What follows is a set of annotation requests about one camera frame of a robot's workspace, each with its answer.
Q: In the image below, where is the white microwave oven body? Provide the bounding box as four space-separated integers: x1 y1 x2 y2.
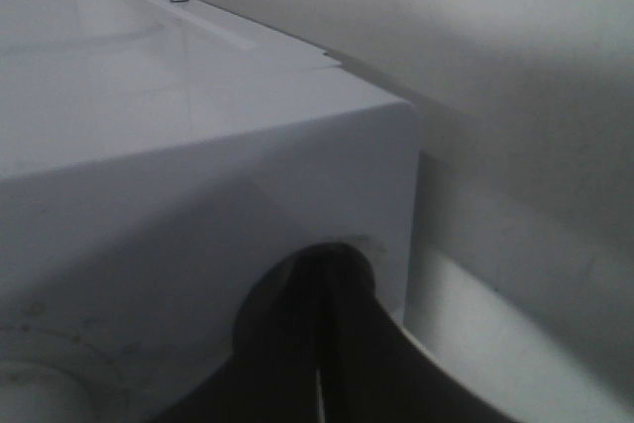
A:
1 0 419 422

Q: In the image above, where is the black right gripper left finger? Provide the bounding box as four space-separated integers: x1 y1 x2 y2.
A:
153 245 327 422

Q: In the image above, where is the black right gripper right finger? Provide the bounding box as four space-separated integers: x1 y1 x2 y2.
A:
319 244 500 422

